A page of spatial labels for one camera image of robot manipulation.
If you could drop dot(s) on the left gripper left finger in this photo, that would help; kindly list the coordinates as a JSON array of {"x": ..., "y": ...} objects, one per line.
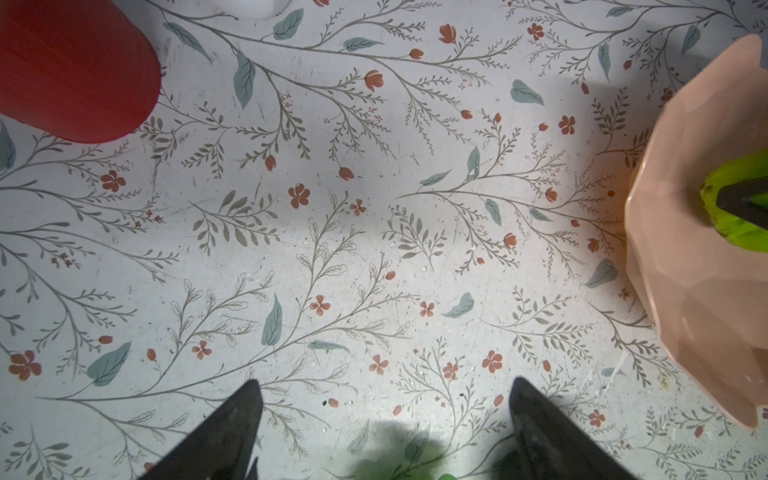
[{"x": 221, "y": 446}]

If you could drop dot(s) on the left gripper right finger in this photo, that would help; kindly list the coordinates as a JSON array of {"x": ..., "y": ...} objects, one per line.
[{"x": 548, "y": 445}]

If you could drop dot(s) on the pink faceted fruit bowl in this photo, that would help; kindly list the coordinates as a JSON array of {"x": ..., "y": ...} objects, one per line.
[{"x": 706, "y": 297}]

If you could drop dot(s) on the green custard apple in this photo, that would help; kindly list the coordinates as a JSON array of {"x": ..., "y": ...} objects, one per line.
[{"x": 735, "y": 199}]

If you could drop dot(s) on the red pencil cup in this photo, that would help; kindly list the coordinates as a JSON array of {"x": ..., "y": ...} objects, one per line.
[{"x": 80, "y": 70}]

